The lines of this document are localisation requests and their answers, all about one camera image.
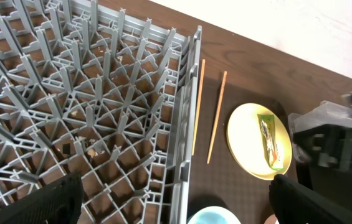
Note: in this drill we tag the yellow round plate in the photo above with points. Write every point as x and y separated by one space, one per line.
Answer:
247 144

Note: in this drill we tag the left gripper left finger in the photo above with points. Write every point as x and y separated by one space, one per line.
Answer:
57 202

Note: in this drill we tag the dark brown serving tray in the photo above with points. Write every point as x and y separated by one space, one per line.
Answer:
220 181

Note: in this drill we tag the grey plastic dish rack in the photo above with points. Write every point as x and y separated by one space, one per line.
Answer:
90 90

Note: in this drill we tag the green orange snack wrapper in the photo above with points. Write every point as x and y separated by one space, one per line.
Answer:
267 128

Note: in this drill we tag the light blue bowl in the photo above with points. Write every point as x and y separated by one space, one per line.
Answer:
213 215

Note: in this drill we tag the pink white bowl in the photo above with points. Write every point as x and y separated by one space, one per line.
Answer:
271 220

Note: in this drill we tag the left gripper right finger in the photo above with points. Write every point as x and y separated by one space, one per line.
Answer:
295 203

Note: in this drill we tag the wooden chopstick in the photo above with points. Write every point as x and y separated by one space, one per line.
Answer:
198 106
216 118

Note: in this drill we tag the clear plastic waste bin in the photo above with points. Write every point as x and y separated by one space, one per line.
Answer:
316 116

